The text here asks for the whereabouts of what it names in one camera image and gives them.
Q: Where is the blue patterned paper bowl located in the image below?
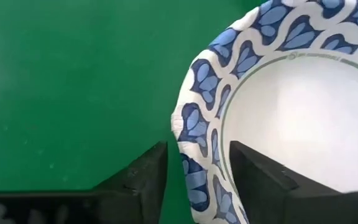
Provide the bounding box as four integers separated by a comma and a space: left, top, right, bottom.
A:
170, 0, 358, 224

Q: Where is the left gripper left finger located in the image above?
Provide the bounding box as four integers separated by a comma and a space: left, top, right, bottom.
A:
91, 141, 169, 224

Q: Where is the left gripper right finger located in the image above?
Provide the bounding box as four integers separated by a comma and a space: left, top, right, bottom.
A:
229, 139, 343, 224

